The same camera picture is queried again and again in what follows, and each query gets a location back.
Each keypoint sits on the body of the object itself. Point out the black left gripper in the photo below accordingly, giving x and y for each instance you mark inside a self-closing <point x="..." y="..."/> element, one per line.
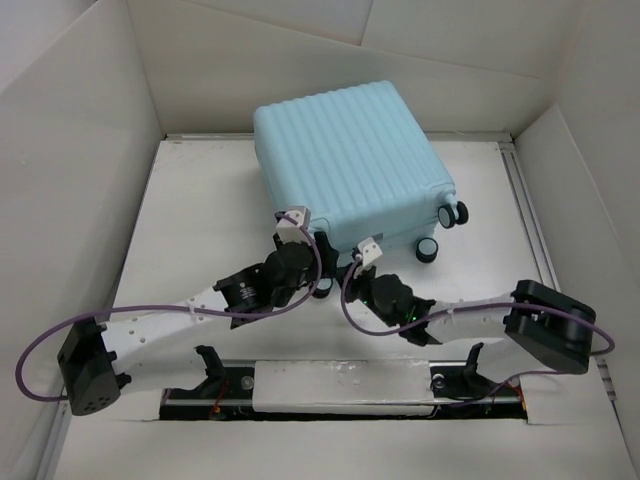
<point x="329" y="256"/>

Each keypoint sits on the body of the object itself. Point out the light blue hard-shell suitcase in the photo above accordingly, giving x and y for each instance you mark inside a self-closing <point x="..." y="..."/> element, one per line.
<point x="358" y="160"/>

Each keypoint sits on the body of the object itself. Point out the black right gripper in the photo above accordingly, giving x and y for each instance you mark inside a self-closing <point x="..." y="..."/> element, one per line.
<point x="353" y="282"/>

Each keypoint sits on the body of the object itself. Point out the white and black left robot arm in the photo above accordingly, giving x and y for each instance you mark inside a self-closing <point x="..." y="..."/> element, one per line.
<point x="101" y="361"/>

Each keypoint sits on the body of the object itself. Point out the black base rail with white cover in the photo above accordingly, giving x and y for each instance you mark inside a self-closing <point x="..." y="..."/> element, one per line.
<point x="344" y="391"/>

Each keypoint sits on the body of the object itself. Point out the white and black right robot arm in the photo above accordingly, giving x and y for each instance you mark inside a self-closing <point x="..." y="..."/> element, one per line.
<point x="532" y="330"/>

